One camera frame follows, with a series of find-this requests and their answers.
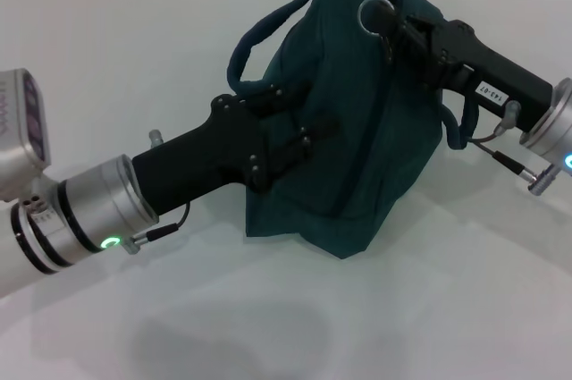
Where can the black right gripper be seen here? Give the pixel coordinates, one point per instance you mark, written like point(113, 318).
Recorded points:
point(491, 71)

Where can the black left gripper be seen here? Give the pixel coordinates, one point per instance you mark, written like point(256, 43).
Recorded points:
point(210, 156)

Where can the dark teal insulated bag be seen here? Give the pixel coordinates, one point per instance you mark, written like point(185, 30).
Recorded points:
point(357, 165)

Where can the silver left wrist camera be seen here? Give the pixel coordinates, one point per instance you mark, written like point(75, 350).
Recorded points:
point(22, 138)

